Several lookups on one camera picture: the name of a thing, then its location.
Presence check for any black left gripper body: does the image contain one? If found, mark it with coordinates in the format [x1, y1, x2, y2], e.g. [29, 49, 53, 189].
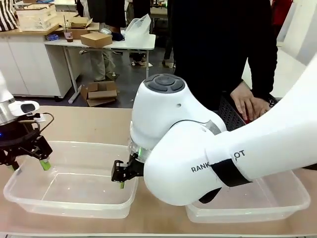
[0, 120, 42, 152]

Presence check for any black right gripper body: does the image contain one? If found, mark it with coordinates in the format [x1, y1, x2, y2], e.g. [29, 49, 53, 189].
[125, 152, 146, 181]

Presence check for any clear plastic container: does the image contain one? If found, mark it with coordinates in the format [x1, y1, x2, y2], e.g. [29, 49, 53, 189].
[185, 168, 312, 224]
[3, 140, 139, 219]

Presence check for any dark plastic lattice basket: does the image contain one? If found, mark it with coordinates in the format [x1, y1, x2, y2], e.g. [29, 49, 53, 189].
[219, 91, 282, 132]

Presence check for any person's left forearm black sleeve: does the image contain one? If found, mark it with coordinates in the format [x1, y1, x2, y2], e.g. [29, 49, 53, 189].
[244, 49, 278, 100]

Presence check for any person's left hand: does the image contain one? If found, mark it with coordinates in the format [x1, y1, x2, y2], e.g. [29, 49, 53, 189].
[230, 81, 271, 122]

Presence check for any white cabinet wooden top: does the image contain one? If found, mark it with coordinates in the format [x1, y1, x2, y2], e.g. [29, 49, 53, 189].
[0, 24, 83, 98]

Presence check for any open cardboard box on floor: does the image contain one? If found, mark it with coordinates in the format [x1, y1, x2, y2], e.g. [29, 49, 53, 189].
[80, 80, 120, 108]

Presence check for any bystander in beige trousers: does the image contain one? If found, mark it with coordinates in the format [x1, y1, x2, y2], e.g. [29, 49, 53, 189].
[87, 44, 117, 82]

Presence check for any iced drink cup with straw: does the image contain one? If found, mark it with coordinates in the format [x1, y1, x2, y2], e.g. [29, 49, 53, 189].
[63, 14, 75, 43]

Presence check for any cream plastic crate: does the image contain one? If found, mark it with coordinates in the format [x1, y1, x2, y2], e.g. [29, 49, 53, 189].
[16, 3, 60, 32]

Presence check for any black white striped bag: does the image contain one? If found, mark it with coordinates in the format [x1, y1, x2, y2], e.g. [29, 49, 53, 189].
[0, 0, 19, 32]

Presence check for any closed flat cardboard box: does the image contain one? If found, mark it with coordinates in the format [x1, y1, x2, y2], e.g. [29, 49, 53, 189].
[80, 32, 113, 49]

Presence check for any white folding table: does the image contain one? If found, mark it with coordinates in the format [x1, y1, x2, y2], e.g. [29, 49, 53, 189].
[44, 32, 157, 104]

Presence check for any white plastic bag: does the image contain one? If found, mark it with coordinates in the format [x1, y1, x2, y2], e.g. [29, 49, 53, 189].
[123, 13, 152, 43]

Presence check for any person in black clothes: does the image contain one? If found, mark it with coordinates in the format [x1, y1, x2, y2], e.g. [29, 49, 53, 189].
[170, 0, 278, 111]

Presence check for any red garment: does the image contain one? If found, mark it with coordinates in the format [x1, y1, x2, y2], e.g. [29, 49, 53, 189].
[270, 0, 293, 33]

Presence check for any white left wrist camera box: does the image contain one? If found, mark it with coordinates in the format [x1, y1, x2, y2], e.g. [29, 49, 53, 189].
[8, 100, 41, 117]

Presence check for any thin black camera cable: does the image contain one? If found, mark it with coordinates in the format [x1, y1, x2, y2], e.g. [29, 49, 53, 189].
[32, 112, 54, 139]

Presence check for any black sleeved right arm cable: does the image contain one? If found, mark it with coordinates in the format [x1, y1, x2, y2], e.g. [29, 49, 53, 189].
[198, 158, 317, 204]

